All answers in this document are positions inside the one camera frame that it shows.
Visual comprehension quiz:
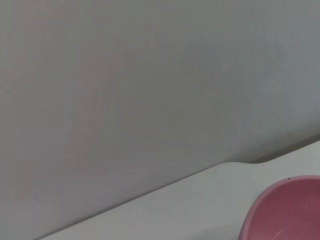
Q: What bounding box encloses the pink plastic bowl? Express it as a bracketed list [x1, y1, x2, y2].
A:
[237, 175, 320, 240]

